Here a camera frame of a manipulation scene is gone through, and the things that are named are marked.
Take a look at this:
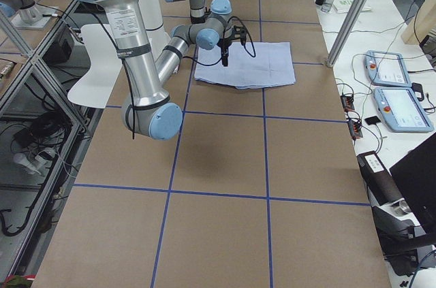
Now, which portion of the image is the lower teach pendant tablet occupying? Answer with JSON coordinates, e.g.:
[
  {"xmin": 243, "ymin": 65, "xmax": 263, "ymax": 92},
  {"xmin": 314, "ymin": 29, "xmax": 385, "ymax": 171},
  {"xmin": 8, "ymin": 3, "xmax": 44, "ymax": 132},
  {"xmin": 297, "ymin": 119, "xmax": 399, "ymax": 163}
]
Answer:
[{"xmin": 373, "ymin": 87, "xmax": 434, "ymax": 133}]

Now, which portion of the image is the teach pendant tablet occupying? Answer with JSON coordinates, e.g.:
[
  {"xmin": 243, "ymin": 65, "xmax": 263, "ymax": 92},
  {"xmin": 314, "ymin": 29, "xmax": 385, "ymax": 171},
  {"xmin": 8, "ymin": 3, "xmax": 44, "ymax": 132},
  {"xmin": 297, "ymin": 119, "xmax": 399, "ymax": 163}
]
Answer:
[
  {"xmin": 364, "ymin": 50, "xmax": 411, "ymax": 88},
  {"xmin": 373, "ymin": 87, "xmax": 434, "ymax": 133}
]

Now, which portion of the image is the upper teach pendant tablet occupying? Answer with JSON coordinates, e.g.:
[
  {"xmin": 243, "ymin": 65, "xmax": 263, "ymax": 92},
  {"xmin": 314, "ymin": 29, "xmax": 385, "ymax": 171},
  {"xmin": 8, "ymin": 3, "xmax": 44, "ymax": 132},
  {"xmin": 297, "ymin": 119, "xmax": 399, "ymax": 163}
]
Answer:
[{"xmin": 364, "ymin": 50, "xmax": 411, "ymax": 88}]

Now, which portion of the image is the light blue striped shirt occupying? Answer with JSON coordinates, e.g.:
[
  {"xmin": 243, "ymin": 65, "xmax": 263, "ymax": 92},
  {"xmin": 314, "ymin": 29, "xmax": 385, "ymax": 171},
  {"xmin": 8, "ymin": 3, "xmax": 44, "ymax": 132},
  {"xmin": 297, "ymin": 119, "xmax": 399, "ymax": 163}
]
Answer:
[{"xmin": 194, "ymin": 42, "xmax": 296, "ymax": 89}]

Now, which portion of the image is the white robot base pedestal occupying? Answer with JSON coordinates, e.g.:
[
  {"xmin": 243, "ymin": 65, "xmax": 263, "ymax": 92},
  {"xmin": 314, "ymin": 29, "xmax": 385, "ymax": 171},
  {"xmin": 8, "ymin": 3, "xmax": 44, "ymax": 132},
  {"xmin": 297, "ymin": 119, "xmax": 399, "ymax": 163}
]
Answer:
[{"xmin": 139, "ymin": 0, "xmax": 170, "ymax": 66}]

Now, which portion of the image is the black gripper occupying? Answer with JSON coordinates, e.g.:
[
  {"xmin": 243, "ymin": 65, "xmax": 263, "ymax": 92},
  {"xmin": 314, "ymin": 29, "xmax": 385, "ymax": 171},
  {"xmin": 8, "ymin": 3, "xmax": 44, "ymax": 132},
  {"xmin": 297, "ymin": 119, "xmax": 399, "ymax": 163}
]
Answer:
[
  {"xmin": 204, "ymin": 8, "xmax": 211, "ymax": 22},
  {"xmin": 219, "ymin": 25, "xmax": 247, "ymax": 67}
]

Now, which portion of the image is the aluminium frame post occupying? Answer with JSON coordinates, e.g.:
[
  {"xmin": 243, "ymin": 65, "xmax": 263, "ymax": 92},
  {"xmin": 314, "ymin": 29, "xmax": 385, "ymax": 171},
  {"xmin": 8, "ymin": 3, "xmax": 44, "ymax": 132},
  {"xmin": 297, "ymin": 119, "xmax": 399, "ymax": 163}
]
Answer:
[{"xmin": 326, "ymin": 0, "xmax": 367, "ymax": 68}]

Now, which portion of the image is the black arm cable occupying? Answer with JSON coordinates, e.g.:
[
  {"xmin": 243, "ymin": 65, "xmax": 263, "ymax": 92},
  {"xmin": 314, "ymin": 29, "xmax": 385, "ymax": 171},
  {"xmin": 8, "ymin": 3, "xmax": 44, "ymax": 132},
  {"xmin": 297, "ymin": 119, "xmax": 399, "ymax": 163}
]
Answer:
[{"xmin": 122, "ymin": 15, "xmax": 257, "ymax": 141}]

